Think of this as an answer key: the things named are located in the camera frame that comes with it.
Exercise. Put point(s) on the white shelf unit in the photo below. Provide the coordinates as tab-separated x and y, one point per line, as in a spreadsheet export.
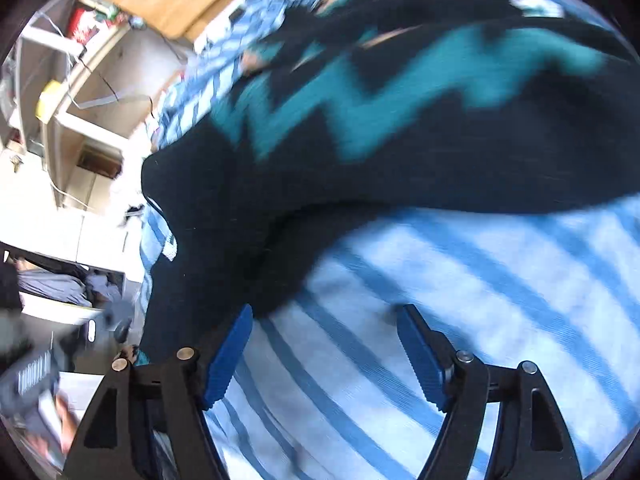
80	109

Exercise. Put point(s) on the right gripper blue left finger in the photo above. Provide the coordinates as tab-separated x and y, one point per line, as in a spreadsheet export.
115	438

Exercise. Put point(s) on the red book on shelf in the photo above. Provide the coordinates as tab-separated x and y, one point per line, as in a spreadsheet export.
84	24

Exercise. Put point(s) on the black patterned knit sweater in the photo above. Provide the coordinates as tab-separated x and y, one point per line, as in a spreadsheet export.
374	106

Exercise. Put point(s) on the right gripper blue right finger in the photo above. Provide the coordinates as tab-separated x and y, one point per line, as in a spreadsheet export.
531	440

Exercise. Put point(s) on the blue striped bed sheet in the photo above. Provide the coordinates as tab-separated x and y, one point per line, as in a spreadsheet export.
325	391

